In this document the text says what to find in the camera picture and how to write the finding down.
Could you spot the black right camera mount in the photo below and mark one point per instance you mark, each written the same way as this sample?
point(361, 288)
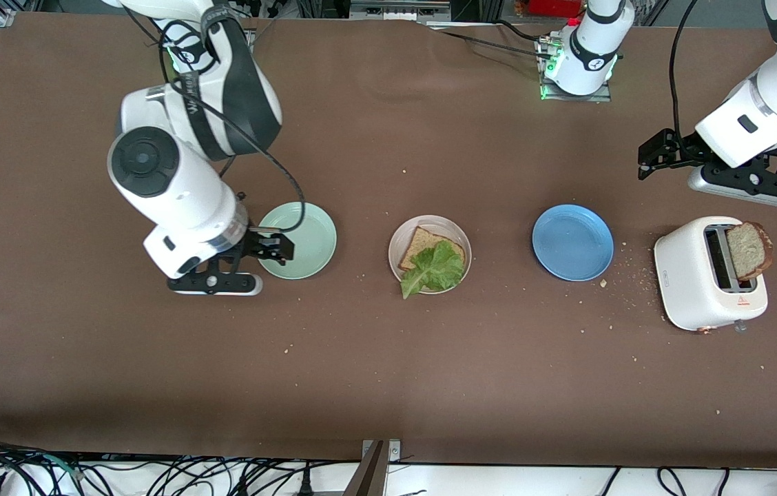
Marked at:
point(213, 281)

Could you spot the brown bread slice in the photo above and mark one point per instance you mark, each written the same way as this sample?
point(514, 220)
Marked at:
point(747, 249)
point(419, 244)

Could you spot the grey metal rack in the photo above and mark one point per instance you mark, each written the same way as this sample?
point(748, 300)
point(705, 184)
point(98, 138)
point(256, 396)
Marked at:
point(399, 10)

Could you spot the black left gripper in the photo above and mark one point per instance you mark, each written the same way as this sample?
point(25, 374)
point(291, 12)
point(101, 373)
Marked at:
point(682, 149)

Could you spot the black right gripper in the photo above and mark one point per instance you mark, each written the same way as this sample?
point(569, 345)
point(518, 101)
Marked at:
point(255, 243)

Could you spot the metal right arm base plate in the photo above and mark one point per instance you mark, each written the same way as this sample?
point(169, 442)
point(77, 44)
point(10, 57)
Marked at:
point(249, 41)

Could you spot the black power plug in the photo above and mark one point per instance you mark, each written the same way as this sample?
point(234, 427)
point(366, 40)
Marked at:
point(306, 483)

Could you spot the blue plate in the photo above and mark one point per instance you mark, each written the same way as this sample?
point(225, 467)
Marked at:
point(573, 242)

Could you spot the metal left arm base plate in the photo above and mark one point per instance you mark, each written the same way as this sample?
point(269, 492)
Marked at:
point(567, 97)

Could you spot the green lettuce leaf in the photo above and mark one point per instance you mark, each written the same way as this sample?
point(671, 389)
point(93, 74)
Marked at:
point(437, 269)

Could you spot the beige plate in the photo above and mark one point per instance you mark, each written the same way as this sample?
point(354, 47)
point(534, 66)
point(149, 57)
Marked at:
point(447, 224)

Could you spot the light green plate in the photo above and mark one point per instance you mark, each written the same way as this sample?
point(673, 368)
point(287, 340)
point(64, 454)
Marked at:
point(309, 244)

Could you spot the silver table edge bracket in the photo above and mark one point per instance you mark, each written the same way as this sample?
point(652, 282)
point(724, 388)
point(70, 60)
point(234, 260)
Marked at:
point(394, 451)

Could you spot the red box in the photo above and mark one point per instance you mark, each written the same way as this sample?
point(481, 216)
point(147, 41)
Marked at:
point(554, 7)

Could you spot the dark metal bar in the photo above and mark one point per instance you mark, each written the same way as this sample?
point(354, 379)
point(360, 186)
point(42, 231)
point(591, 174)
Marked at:
point(368, 475)

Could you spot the white toaster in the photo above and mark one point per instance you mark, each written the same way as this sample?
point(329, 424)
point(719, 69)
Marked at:
point(685, 275)

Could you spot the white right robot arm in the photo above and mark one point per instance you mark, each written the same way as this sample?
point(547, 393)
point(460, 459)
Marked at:
point(182, 186)

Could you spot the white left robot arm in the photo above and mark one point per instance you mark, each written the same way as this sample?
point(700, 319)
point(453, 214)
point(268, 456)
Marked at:
point(592, 55)

